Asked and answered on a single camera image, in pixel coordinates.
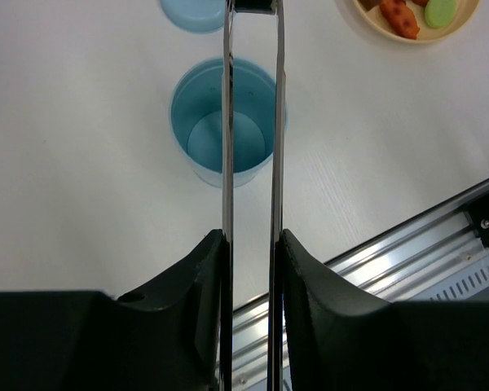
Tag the metal serving tongs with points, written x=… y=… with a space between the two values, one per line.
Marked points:
x=275 y=301

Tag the light blue cylindrical container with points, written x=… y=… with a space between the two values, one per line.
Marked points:
x=198 y=117

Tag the beige round plate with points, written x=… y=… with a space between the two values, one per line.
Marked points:
x=373 y=24

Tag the green round macaron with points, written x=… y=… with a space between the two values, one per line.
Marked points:
x=439 y=13

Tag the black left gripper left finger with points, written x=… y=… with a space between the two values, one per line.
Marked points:
x=161 y=335

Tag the brown chocolate square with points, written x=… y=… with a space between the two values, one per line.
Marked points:
x=369 y=4

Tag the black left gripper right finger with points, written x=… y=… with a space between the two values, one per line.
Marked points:
x=343 y=338

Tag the red orange grilled piece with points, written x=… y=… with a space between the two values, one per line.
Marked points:
x=400 y=18

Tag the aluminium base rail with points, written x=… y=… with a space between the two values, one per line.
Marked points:
x=398 y=264

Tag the slotted grey cable duct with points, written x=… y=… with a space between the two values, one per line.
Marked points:
x=462 y=285

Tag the light blue round lid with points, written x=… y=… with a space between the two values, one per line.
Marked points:
x=195 y=16

